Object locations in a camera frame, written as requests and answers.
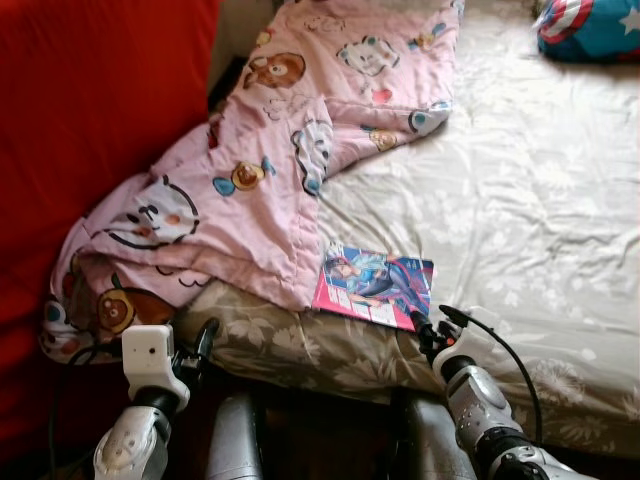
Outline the silver right robot leg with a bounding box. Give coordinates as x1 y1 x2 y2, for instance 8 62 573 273
400 390 481 480

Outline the red fabric cover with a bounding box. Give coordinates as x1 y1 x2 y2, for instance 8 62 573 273
0 0 223 471

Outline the colourful anime comic book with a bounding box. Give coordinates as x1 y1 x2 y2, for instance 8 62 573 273
312 243 437 331

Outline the stars and stripes bolster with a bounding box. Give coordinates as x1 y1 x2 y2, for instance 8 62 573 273
535 0 640 64

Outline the pink cartoon bear blanket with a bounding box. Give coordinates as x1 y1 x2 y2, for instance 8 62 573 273
40 0 466 363

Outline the beige floral bed sheet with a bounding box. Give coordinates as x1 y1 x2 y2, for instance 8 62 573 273
175 0 640 461

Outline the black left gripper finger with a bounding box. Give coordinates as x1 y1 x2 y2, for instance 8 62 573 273
190 318 221 366

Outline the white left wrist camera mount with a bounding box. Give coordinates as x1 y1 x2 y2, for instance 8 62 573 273
121 324 191 411

